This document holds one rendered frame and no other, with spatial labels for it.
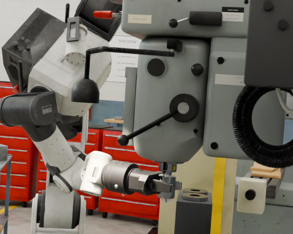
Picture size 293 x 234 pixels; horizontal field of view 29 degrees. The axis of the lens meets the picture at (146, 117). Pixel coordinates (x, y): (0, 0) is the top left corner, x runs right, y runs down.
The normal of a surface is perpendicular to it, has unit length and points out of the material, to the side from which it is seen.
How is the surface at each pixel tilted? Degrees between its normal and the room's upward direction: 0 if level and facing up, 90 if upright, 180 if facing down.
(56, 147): 103
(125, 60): 90
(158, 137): 108
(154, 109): 90
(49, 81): 96
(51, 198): 81
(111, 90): 90
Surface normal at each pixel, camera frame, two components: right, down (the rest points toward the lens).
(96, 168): -0.44, -0.36
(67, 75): 0.16, -0.47
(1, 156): 0.66, 0.08
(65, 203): 0.15, -0.09
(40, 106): 0.88, -0.03
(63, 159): 0.63, 0.30
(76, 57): 0.01, 0.88
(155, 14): -0.22, 0.04
